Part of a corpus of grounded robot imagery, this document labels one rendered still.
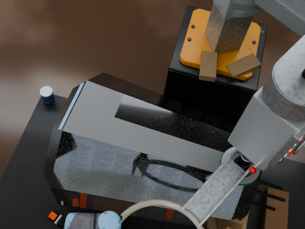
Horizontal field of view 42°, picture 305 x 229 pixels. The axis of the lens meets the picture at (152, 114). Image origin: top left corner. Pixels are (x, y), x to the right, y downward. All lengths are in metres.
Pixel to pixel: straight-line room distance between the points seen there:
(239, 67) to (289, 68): 1.17
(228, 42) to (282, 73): 1.20
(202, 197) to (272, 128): 0.57
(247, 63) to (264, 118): 1.08
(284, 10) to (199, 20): 0.83
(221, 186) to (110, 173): 0.63
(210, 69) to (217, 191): 0.86
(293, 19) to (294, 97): 0.83
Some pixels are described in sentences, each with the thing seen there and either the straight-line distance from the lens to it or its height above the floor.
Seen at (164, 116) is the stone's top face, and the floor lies 0.87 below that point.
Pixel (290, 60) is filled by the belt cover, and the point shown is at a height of 1.74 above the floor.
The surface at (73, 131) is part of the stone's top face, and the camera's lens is 2.21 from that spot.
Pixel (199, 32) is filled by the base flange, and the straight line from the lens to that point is 2.77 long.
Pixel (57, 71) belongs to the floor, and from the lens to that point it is 3.49.
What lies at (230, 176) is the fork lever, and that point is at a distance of 2.01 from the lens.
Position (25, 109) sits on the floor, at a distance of 3.34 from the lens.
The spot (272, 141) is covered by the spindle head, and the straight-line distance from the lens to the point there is 1.67.
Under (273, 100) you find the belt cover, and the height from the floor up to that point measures 1.68.
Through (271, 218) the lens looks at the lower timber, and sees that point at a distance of 2.99.
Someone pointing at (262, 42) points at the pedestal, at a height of 0.74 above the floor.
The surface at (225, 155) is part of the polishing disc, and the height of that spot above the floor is 0.90.
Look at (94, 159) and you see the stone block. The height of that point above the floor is 0.79.
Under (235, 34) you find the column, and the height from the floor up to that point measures 0.96.
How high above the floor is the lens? 2.83
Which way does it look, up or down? 61 degrees down
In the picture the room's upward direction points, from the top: 9 degrees clockwise
